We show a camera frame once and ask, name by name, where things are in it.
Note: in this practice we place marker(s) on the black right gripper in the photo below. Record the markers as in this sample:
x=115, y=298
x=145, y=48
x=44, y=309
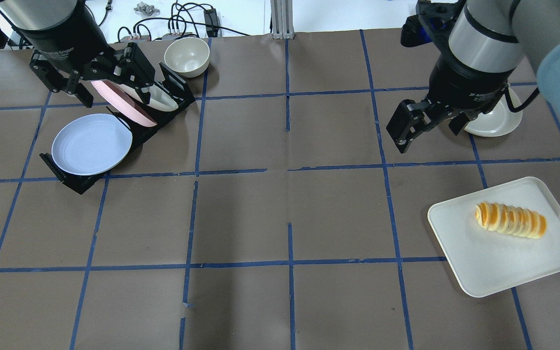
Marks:
x=464, y=82

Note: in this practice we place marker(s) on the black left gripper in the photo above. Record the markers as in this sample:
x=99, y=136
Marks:
x=55, y=44

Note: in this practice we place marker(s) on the blue plate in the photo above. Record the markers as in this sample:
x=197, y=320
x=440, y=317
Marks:
x=92, y=144

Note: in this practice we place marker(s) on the striped yellow bread roll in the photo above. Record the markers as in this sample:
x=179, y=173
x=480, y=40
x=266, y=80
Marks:
x=510, y=220

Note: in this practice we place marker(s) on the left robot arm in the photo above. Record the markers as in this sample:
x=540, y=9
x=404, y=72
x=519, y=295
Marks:
x=38, y=15

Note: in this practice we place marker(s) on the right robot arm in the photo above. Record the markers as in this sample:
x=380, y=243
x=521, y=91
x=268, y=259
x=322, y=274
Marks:
x=481, y=42

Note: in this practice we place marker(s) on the pink plate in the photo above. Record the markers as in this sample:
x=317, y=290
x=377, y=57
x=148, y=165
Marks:
x=123, y=103

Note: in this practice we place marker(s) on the white plate in rack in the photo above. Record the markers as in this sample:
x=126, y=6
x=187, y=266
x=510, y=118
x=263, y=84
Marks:
x=159, y=99

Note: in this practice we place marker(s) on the white shallow bowl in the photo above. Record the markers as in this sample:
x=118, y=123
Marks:
x=497, y=123

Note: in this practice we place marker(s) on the black dish rack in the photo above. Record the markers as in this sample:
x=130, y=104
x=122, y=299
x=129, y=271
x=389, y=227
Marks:
x=172, y=84

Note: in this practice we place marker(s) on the grey metal clamp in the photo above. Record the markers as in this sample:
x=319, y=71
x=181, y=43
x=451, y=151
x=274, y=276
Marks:
x=146, y=9

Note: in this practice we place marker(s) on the cream bowl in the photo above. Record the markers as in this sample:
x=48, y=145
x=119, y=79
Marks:
x=189, y=57

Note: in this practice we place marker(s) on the black power adapter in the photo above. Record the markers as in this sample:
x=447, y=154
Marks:
x=212, y=22

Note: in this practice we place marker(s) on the cream rectangular tray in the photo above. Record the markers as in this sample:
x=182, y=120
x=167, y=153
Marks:
x=486, y=262

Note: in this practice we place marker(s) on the aluminium frame post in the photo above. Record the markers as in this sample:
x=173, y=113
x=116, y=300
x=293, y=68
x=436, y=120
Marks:
x=282, y=19

